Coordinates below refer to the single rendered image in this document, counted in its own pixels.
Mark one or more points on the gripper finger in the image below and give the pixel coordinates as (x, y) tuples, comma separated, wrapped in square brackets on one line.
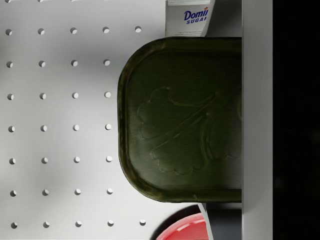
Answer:
[(225, 225), (227, 17)]

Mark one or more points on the flat-sided can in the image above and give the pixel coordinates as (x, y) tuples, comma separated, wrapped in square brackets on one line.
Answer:
[(185, 120)]

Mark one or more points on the red plate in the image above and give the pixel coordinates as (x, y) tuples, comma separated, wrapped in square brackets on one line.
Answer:
[(182, 227)]

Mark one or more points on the white and yellow box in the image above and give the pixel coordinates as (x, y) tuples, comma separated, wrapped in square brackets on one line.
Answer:
[(185, 25)]

